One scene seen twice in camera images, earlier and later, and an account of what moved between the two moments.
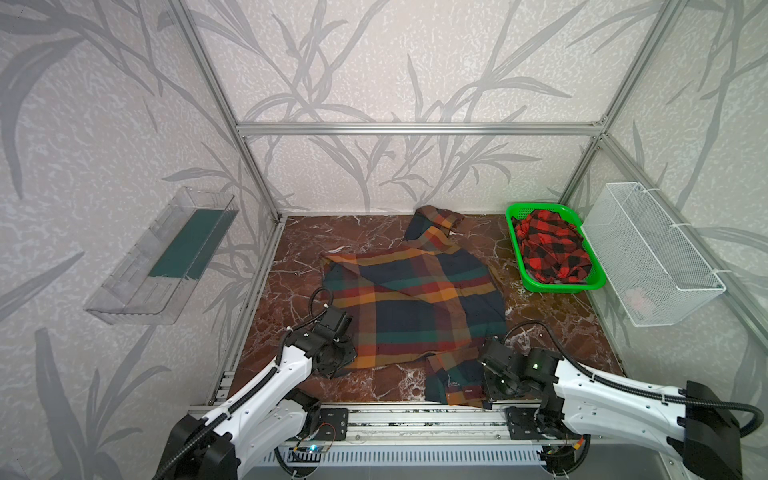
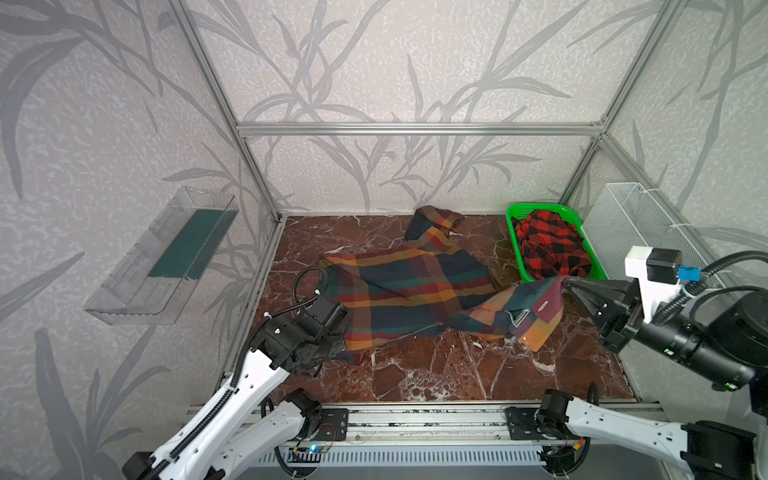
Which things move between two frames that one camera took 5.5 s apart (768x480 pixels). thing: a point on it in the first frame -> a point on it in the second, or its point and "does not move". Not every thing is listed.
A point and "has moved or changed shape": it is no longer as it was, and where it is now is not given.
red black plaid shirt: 553,250 does not move
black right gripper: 492,370 -> 620,317
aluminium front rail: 534,424 does not move
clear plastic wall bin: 150,284 does not move
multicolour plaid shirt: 427,296 has moved or changed shape
